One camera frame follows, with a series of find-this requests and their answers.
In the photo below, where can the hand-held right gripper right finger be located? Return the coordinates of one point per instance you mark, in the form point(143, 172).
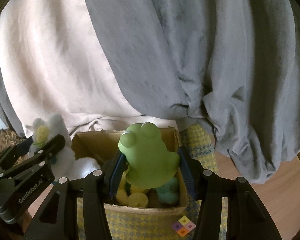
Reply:
point(188, 177)

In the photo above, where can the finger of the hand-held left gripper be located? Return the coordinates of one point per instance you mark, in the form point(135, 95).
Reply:
point(52, 145)
point(12, 152)

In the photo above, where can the grey blanket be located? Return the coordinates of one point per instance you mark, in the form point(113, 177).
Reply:
point(190, 42)

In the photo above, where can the small multicoloured cube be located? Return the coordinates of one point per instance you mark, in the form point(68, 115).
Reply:
point(183, 226)

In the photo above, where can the teal plush toy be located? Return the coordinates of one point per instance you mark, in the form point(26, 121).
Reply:
point(168, 191)

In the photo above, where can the yellow plush duck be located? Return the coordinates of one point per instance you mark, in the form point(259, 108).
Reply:
point(121, 195)

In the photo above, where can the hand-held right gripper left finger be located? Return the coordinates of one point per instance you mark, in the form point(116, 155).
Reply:
point(115, 177)

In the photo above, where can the yellow and blue plaid cloth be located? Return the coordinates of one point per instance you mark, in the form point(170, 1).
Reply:
point(200, 140)

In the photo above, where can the brown cardboard box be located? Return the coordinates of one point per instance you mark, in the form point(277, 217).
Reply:
point(145, 209)

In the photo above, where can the white plush bunny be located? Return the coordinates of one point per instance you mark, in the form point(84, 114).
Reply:
point(62, 160)

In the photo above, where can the green rubber frog toy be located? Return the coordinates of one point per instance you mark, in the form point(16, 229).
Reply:
point(150, 160)

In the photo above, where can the beige cloth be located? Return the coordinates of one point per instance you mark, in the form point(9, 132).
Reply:
point(52, 67)

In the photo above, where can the brown patterned scarf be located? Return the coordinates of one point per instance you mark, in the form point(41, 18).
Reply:
point(7, 140)

